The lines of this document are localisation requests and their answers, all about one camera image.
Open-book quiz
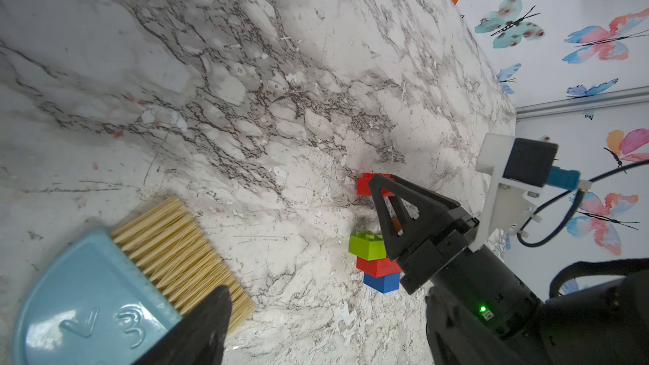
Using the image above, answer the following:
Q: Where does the blue lego brick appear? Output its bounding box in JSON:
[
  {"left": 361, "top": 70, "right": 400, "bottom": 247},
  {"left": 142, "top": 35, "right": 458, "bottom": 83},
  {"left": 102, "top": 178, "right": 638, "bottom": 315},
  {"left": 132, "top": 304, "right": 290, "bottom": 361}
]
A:
[{"left": 363, "top": 273, "right": 400, "bottom": 294}]

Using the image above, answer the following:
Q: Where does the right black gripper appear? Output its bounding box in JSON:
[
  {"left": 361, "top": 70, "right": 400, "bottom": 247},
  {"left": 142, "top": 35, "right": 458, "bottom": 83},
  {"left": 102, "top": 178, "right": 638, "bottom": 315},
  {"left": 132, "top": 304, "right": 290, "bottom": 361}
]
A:
[{"left": 369, "top": 174, "right": 542, "bottom": 337}]

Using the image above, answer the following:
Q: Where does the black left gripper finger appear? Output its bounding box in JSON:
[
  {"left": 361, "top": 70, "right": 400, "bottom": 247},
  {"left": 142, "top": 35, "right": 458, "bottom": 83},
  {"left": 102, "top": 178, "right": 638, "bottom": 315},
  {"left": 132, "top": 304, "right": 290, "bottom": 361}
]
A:
[{"left": 135, "top": 286, "right": 233, "bottom": 365}]

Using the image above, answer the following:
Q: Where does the green lego brick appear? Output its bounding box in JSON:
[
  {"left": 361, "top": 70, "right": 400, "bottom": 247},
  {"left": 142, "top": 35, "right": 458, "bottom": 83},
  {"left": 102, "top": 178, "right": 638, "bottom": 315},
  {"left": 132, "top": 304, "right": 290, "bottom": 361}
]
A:
[{"left": 348, "top": 232, "right": 387, "bottom": 261}]

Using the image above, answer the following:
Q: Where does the orange lego brick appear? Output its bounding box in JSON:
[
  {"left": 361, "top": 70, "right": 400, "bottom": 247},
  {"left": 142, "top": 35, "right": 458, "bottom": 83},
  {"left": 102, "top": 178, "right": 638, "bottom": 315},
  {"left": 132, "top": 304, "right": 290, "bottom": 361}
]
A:
[{"left": 392, "top": 217, "right": 403, "bottom": 236}]

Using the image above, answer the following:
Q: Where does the red lego brick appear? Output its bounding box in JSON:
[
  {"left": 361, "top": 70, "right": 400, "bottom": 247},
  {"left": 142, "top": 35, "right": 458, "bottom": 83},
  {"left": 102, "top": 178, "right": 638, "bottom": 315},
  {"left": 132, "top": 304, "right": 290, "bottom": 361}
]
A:
[
  {"left": 356, "top": 257, "right": 402, "bottom": 278},
  {"left": 356, "top": 171, "right": 396, "bottom": 199}
]

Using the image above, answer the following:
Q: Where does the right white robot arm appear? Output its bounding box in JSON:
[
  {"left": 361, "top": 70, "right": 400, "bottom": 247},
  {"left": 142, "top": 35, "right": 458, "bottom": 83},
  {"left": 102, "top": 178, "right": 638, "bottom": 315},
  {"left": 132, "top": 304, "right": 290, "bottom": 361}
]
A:
[{"left": 368, "top": 175, "right": 648, "bottom": 364}]

